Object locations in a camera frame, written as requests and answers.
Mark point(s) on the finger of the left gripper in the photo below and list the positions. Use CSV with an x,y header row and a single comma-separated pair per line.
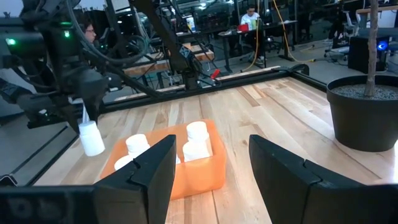
x,y
72,116
93,112

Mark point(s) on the wooden workbench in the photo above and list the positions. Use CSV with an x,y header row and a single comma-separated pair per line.
x,y
149,66

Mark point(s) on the red object on desk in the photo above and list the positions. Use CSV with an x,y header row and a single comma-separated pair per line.
x,y
243,27

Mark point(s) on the white pill bottle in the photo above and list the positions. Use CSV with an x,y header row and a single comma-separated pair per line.
x,y
197,130
91,141
137,144
122,162
196,152
178,159

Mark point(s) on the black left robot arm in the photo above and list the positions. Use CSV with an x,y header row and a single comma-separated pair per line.
x,y
28,40

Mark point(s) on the black computer blue light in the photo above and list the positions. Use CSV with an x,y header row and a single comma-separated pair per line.
x,y
360,56

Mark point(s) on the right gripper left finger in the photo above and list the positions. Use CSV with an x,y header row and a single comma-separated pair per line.
x,y
146,193

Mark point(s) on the person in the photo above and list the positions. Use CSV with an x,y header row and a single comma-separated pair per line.
x,y
89,32
248,18

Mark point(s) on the orange plastic basket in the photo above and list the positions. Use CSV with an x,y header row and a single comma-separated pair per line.
x,y
199,177

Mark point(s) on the black plant pot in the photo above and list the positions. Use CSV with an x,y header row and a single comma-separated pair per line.
x,y
363,124

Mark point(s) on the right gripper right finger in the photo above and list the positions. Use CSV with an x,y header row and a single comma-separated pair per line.
x,y
295,193

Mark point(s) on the black office desk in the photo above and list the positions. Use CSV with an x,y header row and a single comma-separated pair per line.
x,y
270,26

